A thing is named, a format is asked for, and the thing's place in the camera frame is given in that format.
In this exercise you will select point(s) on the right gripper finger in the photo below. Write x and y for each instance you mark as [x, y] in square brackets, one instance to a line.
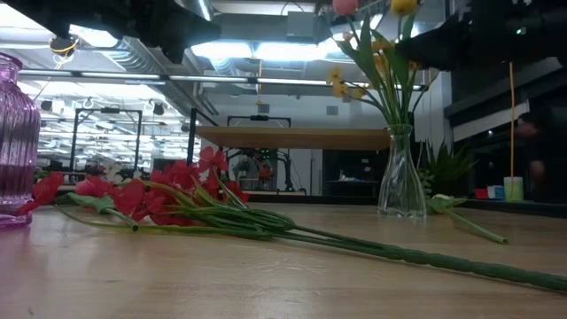
[425, 46]

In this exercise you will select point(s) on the yellow artificial tulip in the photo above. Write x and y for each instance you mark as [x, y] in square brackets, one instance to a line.
[403, 5]

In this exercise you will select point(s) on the pink artificial tulip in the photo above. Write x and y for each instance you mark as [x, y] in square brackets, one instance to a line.
[344, 5]

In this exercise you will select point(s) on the yellow artificial flower bunch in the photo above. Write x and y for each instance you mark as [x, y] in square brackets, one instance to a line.
[339, 88]

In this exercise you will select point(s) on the clear glass vase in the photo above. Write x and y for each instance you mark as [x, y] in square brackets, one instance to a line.
[401, 186]

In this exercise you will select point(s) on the single green flower stem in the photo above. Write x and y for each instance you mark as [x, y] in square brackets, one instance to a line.
[443, 203]

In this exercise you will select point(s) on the red artificial flower bunch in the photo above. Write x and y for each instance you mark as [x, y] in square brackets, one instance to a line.
[212, 217]

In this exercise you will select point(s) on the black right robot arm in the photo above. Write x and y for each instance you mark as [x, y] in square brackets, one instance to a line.
[531, 22]

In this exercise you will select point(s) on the black background robot arm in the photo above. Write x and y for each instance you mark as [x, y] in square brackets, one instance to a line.
[283, 168]

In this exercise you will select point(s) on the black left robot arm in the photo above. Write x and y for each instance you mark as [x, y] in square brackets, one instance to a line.
[88, 13]

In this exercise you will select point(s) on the wooden shelf with black legs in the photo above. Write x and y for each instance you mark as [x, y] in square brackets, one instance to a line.
[292, 138]

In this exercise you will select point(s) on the long ceiling light bar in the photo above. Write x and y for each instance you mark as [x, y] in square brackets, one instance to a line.
[133, 76]

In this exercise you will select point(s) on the black round ceiling fixture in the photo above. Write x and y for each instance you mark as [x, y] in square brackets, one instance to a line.
[64, 44]

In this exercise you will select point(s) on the grey ceiling box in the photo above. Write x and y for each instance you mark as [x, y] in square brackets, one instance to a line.
[301, 24]

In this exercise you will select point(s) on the person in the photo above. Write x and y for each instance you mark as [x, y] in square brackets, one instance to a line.
[538, 146]
[254, 170]

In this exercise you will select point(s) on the small red box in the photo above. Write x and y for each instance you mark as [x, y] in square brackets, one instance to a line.
[481, 193]

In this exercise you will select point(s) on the blue and white box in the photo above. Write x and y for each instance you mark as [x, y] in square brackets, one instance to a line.
[496, 192]

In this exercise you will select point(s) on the light green cup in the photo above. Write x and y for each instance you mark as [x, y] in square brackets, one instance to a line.
[514, 188]

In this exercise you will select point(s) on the purple ribbed glass vase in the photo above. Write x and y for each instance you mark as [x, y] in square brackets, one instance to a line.
[17, 142]

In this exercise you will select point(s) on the loose red flower petal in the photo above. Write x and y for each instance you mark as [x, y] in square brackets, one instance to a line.
[44, 190]

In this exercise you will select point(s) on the silver ventilation duct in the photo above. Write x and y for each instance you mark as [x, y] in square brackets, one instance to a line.
[146, 66]

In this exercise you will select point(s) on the black background rig frame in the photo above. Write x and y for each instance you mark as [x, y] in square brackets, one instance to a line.
[259, 118]
[106, 111]

